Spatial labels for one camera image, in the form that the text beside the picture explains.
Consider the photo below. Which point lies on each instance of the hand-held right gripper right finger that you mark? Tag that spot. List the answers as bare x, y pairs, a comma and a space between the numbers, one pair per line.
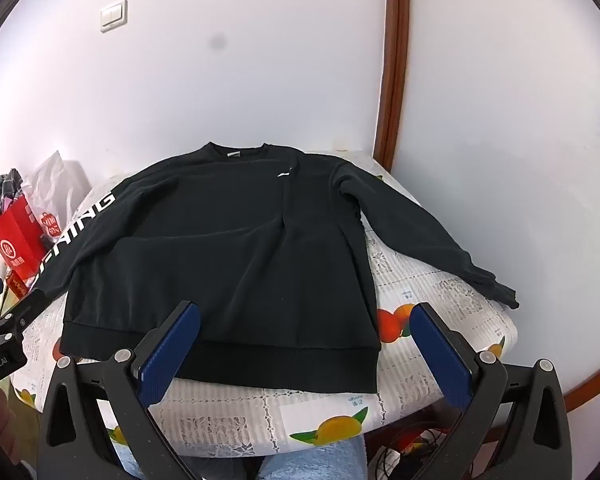
440, 355

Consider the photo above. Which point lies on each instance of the white plastic bag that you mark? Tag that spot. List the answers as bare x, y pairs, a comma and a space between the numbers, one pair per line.
55, 180

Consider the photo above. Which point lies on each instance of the black sweatshirt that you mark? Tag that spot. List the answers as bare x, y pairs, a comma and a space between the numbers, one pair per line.
230, 260

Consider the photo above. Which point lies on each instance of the red paper bag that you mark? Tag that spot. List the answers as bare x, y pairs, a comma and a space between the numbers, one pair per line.
15, 240

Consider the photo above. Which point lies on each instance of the checkered cloth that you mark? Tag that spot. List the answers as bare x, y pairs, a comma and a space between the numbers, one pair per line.
2, 187

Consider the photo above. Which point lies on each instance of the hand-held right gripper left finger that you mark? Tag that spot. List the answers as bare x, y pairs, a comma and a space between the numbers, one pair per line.
170, 350

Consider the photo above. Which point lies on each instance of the white door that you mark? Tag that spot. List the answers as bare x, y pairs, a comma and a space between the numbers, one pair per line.
490, 135

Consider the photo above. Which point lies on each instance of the brown wooden door frame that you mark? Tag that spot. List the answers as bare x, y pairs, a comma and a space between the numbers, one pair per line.
397, 60

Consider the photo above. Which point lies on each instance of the white light switch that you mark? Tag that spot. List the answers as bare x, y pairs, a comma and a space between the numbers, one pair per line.
114, 16

